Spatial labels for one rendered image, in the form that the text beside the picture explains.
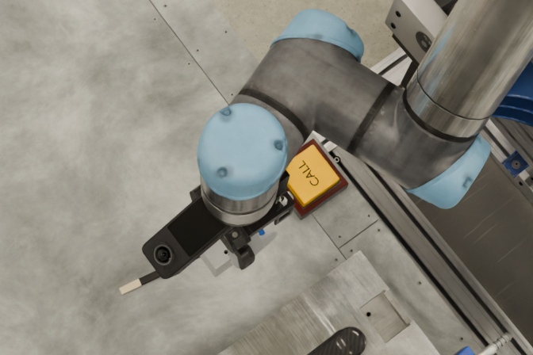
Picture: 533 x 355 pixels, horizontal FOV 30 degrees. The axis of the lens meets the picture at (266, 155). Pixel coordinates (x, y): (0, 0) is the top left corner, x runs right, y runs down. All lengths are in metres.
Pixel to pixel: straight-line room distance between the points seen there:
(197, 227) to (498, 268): 1.07
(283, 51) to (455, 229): 1.15
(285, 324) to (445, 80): 0.49
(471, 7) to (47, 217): 0.73
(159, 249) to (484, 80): 0.40
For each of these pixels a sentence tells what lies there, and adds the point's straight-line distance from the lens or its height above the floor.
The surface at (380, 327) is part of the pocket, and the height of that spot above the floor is 0.86.
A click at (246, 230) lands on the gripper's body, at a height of 1.09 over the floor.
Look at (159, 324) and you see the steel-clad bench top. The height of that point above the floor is 0.80.
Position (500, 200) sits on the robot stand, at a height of 0.21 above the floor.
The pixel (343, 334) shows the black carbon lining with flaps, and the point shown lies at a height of 0.89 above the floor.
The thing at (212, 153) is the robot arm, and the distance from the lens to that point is 0.83.
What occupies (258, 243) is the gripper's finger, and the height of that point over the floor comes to 1.00.
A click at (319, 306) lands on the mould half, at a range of 1.23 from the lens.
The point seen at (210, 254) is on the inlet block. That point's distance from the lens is 1.16.
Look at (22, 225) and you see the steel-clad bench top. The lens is 1.36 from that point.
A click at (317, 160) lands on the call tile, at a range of 1.33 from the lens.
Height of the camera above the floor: 2.10
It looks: 73 degrees down
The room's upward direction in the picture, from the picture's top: 10 degrees clockwise
